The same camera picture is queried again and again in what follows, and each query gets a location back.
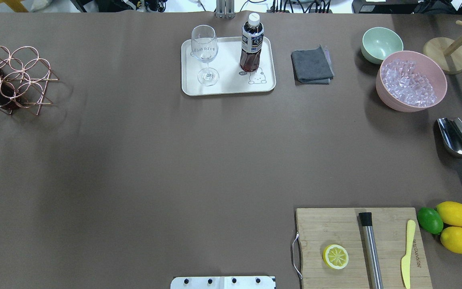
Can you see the copper wire bottle basket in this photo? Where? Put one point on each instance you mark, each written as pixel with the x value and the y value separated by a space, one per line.
pixel 29 75

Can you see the white rabbit serving tray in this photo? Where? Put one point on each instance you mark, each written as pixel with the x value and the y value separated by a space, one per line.
pixel 232 79

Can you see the clear wine glass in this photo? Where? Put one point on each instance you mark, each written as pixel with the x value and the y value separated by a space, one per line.
pixel 204 47

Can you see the folded grey cloth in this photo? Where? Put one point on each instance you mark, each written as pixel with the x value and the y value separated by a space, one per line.
pixel 313 66

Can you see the bamboo cutting board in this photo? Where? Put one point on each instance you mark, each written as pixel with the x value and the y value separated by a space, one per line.
pixel 320 227

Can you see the half lemon slice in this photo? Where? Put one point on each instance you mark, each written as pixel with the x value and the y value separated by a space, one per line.
pixel 335 256

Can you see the mint green bowl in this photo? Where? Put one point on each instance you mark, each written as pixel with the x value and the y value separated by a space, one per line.
pixel 380 42

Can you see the steel muddler black tip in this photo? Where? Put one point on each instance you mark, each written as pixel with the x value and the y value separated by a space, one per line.
pixel 372 255

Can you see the pink bowl of ice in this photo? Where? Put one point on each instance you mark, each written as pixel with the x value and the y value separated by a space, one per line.
pixel 408 81

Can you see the yellow plastic knife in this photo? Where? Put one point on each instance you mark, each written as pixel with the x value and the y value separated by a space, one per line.
pixel 405 262

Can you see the green lime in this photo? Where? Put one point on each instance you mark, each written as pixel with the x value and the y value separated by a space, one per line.
pixel 430 220

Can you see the steel ice scoop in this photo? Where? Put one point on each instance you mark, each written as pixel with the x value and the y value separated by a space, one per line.
pixel 451 130

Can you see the yellow lemon upper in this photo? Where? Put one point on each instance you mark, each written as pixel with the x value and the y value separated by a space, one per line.
pixel 450 212

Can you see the yellow lemon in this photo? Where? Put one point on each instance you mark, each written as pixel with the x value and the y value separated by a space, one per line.
pixel 451 239
pixel 450 212

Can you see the wooden cup tree stand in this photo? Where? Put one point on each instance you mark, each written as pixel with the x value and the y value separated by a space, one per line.
pixel 446 52

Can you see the yellow lemon lower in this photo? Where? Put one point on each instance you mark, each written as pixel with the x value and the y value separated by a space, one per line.
pixel 451 239

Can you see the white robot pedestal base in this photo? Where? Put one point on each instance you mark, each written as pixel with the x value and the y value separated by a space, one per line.
pixel 224 282

